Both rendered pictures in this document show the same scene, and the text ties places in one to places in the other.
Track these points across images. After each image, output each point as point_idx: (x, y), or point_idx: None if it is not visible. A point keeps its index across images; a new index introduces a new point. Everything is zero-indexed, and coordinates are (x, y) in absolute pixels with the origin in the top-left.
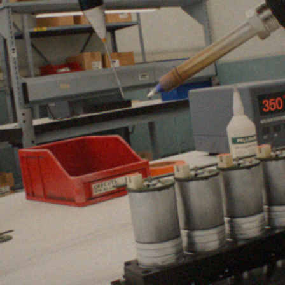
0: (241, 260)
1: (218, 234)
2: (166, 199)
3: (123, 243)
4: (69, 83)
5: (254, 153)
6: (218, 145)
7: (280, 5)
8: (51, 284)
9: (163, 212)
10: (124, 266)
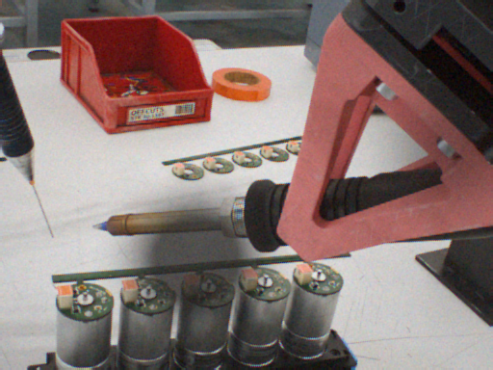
0: None
1: (152, 366)
2: (92, 330)
3: (104, 252)
4: None
5: (249, 260)
6: None
7: (257, 229)
8: None
9: (85, 342)
10: (39, 365)
